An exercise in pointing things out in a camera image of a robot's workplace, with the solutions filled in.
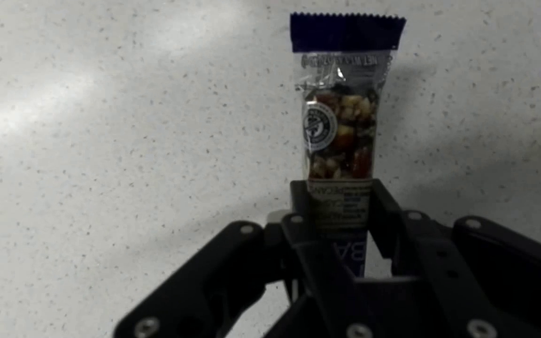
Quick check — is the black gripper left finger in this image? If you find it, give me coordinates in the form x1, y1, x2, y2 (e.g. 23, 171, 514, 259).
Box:
113, 180, 360, 338

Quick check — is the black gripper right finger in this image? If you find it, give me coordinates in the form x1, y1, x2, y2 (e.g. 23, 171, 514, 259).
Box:
369, 180, 541, 338

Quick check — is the granola bar blue wrapper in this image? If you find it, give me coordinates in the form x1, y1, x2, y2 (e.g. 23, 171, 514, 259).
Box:
290, 13, 406, 276

